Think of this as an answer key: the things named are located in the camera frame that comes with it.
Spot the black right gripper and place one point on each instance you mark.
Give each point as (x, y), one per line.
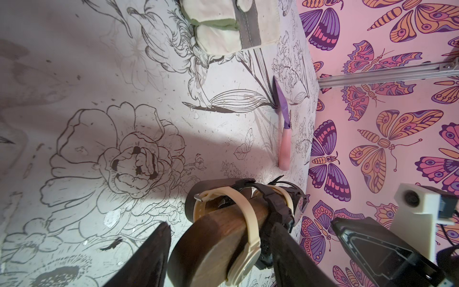
(386, 259)

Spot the wooden watch stand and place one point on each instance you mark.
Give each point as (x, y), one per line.
(206, 252)

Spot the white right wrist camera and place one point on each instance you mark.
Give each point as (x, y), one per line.
(425, 213)

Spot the purple pink garden trowel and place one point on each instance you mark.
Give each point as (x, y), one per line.
(285, 143)

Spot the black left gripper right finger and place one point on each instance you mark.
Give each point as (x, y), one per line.
(292, 266)

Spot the cream grey gardening glove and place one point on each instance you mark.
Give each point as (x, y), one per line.
(225, 27)

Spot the aluminium frame post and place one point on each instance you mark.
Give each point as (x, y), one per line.
(404, 73)

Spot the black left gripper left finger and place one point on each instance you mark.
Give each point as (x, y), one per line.
(148, 265)

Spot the black chunky sport watch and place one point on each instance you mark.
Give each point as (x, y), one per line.
(278, 213)

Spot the translucent beige watch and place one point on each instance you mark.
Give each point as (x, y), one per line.
(281, 191)

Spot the black round watch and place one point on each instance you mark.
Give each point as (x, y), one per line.
(300, 201)

